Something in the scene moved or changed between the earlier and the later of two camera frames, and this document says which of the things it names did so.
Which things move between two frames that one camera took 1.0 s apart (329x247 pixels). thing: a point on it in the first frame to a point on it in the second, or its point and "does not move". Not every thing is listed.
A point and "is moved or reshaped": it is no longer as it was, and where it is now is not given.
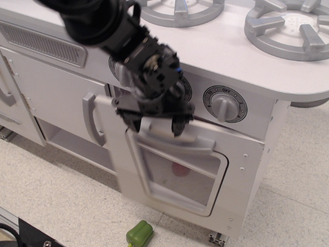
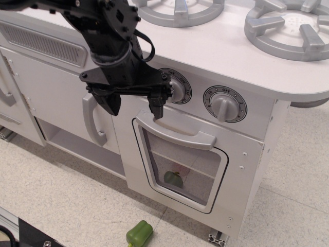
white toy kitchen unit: (243, 62) does not move
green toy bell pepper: (139, 234) does not move
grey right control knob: (225, 104) does not move
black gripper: (134, 107) to (129, 74)
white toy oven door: (210, 175) is moved or reshaped
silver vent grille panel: (60, 49) does not move
